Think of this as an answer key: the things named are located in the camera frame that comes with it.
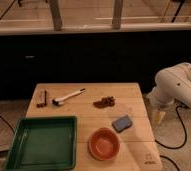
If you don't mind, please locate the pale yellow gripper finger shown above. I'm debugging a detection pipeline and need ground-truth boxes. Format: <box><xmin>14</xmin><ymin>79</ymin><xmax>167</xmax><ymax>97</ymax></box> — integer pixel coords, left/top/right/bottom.
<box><xmin>153</xmin><ymin>109</ymin><xmax>166</xmax><ymax>126</ymax></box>

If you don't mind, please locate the right wooden post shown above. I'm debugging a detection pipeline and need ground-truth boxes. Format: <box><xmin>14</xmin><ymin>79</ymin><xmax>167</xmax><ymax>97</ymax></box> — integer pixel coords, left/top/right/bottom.
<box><xmin>112</xmin><ymin>0</ymin><xmax>123</xmax><ymax>29</ymax></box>

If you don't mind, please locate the left wooden post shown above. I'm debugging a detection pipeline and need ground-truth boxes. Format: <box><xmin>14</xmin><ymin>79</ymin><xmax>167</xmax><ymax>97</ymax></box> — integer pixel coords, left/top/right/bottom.
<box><xmin>49</xmin><ymin>0</ymin><xmax>62</xmax><ymax>31</ymax></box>

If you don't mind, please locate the black cable on floor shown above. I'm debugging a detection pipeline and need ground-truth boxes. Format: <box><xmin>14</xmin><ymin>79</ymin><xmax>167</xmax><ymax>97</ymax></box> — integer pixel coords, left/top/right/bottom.
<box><xmin>154</xmin><ymin>103</ymin><xmax>189</xmax><ymax>171</ymax></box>

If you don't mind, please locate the green plastic tray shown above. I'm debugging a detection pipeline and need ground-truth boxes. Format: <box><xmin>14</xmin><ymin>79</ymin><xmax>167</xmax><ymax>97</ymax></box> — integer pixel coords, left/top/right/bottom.
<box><xmin>4</xmin><ymin>116</ymin><xmax>77</xmax><ymax>171</ymax></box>

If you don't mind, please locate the brown chocolate bar piece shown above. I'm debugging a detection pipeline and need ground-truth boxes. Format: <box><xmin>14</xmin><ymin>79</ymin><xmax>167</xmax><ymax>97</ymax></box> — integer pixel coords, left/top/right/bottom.
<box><xmin>36</xmin><ymin>90</ymin><xmax>47</xmax><ymax>107</ymax></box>

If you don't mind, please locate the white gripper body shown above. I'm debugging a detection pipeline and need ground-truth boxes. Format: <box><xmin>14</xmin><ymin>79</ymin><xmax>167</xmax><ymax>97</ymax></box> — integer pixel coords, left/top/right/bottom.
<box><xmin>147</xmin><ymin>87</ymin><xmax>174</xmax><ymax>109</ymax></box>

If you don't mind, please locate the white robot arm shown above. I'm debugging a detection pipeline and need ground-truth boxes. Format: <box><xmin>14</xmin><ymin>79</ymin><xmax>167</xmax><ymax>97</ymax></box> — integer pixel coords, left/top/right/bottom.
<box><xmin>147</xmin><ymin>62</ymin><xmax>191</xmax><ymax>126</ymax></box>

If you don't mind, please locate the brown crumbly food pile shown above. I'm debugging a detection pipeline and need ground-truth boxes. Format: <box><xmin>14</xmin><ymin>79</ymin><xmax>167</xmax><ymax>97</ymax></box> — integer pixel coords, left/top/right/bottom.
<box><xmin>93</xmin><ymin>96</ymin><xmax>115</xmax><ymax>108</ymax></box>

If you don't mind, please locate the black cable left floor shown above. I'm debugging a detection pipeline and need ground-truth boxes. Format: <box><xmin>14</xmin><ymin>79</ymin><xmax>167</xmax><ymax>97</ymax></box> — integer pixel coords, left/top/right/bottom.
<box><xmin>0</xmin><ymin>105</ymin><xmax>16</xmax><ymax>133</ymax></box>

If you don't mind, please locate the blue grey sponge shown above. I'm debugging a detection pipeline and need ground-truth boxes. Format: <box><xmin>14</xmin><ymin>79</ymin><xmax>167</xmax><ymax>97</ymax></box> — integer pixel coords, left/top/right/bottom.
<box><xmin>112</xmin><ymin>115</ymin><xmax>133</xmax><ymax>133</ymax></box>

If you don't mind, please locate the wooden post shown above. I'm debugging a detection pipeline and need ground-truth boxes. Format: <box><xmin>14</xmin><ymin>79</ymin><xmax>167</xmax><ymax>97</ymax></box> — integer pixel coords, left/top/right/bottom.
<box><xmin>49</xmin><ymin>0</ymin><xmax>62</xmax><ymax>31</ymax></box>
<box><xmin>112</xmin><ymin>0</ymin><xmax>123</xmax><ymax>29</ymax></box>

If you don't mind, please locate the white handled brush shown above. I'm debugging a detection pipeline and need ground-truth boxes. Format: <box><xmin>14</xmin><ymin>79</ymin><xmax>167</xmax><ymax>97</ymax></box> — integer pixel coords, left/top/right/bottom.
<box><xmin>52</xmin><ymin>89</ymin><xmax>85</xmax><ymax>106</ymax></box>

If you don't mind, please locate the orange bowl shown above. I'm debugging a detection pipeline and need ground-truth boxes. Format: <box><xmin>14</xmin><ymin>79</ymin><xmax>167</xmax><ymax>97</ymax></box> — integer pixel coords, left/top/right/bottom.
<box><xmin>88</xmin><ymin>127</ymin><xmax>120</xmax><ymax>161</ymax></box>

